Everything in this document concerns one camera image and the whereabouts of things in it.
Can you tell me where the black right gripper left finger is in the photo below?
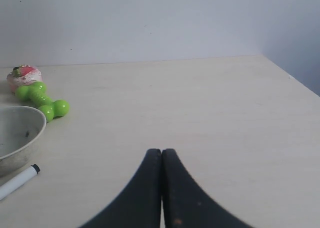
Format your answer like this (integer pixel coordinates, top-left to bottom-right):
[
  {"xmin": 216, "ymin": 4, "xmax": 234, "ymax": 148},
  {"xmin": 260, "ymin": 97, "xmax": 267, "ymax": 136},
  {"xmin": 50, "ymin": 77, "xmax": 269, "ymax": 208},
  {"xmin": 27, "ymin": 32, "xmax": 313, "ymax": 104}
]
[{"xmin": 82, "ymin": 149, "xmax": 162, "ymax": 228}]

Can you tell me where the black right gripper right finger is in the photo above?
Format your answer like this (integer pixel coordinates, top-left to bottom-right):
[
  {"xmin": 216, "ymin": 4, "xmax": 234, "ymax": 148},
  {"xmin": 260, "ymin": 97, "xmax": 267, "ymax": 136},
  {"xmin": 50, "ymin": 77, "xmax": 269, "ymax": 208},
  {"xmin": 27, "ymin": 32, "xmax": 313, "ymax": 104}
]
[{"xmin": 162, "ymin": 149, "xmax": 251, "ymax": 228}]

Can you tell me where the black white marker pen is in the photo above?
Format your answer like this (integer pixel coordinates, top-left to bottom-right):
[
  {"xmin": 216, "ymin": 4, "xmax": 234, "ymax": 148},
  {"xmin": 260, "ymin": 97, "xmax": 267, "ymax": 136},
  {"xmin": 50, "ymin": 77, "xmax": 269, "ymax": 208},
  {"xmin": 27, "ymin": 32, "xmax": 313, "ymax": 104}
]
[{"xmin": 0, "ymin": 164, "xmax": 41, "ymax": 201}]

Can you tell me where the white ceramic bowl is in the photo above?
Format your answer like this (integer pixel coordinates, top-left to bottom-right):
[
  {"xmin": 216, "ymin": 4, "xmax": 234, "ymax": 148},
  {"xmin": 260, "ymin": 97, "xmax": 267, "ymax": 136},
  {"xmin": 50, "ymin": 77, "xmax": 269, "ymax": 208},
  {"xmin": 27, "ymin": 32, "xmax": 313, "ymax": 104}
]
[{"xmin": 0, "ymin": 105, "xmax": 47, "ymax": 177}]

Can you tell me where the green bone toy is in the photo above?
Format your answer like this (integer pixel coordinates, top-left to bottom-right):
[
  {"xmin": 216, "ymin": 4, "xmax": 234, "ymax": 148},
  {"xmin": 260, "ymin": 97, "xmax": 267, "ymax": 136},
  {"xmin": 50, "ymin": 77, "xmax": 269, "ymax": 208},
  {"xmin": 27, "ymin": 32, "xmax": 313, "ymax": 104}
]
[{"xmin": 15, "ymin": 81, "xmax": 70, "ymax": 123}]

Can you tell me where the pink toy cupcake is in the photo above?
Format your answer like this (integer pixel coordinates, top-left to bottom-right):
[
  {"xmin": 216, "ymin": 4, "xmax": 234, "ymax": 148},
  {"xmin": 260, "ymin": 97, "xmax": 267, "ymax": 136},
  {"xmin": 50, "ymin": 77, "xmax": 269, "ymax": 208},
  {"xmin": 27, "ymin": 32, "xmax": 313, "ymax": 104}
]
[{"xmin": 6, "ymin": 65, "xmax": 43, "ymax": 93}]

